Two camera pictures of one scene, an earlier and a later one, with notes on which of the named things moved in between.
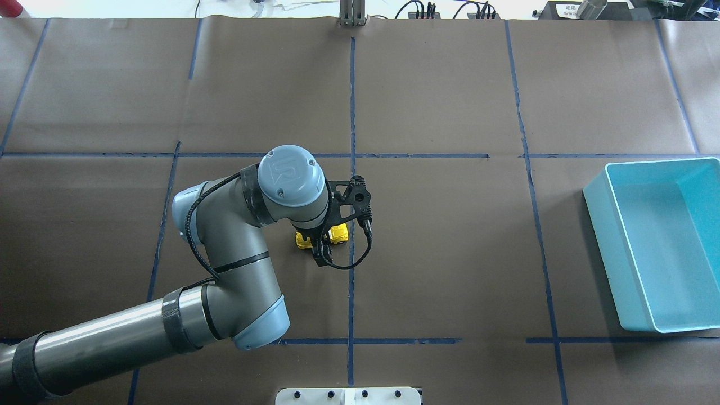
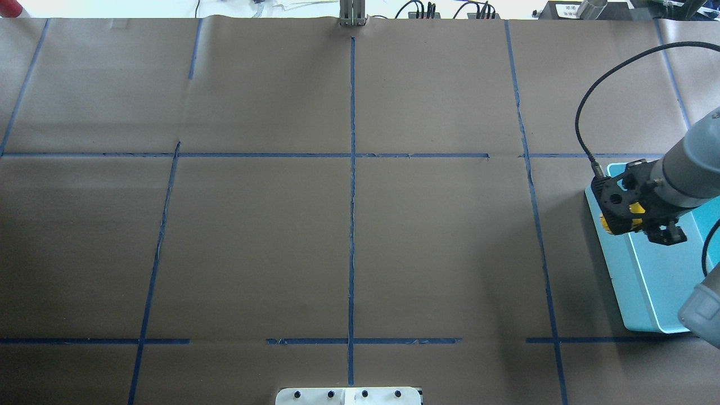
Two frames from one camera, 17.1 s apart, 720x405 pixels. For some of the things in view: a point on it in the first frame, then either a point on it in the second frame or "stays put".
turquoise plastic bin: (657, 225) stays put
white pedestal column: (348, 396) stays put
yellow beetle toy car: (338, 234) -> (634, 207)
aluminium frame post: (352, 13) stays put
